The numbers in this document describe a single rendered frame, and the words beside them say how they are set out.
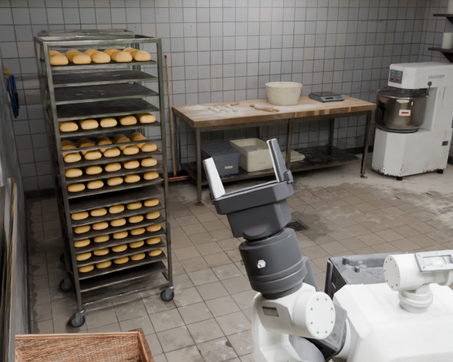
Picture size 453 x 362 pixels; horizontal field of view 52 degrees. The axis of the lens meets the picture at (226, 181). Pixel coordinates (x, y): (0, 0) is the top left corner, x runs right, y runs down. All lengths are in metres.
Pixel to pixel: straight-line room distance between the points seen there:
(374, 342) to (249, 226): 0.37
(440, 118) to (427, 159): 0.49
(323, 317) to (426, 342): 0.31
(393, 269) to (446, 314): 0.14
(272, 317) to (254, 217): 0.15
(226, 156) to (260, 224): 4.30
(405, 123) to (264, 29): 1.94
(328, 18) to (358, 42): 0.56
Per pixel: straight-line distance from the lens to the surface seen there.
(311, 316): 0.68
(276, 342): 0.78
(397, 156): 5.78
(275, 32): 5.76
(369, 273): 1.08
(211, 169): 0.71
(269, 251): 0.67
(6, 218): 1.33
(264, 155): 5.15
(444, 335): 0.99
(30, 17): 5.06
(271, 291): 0.69
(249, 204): 0.67
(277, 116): 4.93
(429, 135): 5.97
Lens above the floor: 1.95
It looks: 21 degrees down
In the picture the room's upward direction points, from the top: straight up
